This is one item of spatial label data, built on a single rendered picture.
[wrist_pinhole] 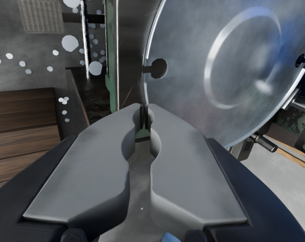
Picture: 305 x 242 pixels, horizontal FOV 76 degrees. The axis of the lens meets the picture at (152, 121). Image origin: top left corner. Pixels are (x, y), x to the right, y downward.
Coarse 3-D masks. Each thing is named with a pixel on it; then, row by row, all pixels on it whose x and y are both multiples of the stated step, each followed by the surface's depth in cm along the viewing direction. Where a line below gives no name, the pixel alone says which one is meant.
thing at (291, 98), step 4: (296, 88) 33; (296, 92) 33; (300, 92) 34; (292, 96) 34; (296, 96) 34; (288, 100) 34; (292, 100) 34; (284, 104) 34; (288, 104) 34; (284, 108) 34
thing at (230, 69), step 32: (192, 0) 19; (224, 0) 20; (256, 0) 22; (288, 0) 24; (160, 32) 19; (192, 32) 20; (224, 32) 22; (256, 32) 23; (288, 32) 27; (192, 64) 22; (224, 64) 24; (256, 64) 26; (288, 64) 30; (160, 96) 23; (192, 96) 25; (224, 96) 27; (256, 96) 31; (288, 96) 34; (224, 128) 31; (256, 128) 35
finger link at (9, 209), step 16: (64, 144) 8; (48, 160) 7; (16, 176) 6; (32, 176) 7; (48, 176) 7; (0, 192) 6; (16, 192) 6; (32, 192) 6; (0, 208) 6; (16, 208) 6; (0, 224) 5; (16, 224) 5; (32, 224) 5; (48, 224) 5; (64, 224) 5; (0, 240) 5; (16, 240) 5; (32, 240) 5; (48, 240) 5
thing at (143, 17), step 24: (120, 0) 16; (144, 0) 17; (120, 24) 17; (144, 24) 18; (120, 48) 18; (144, 48) 19; (120, 72) 19; (144, 72) 21; (120, 96) 21; (144, 96) 22; (144, 120) 24
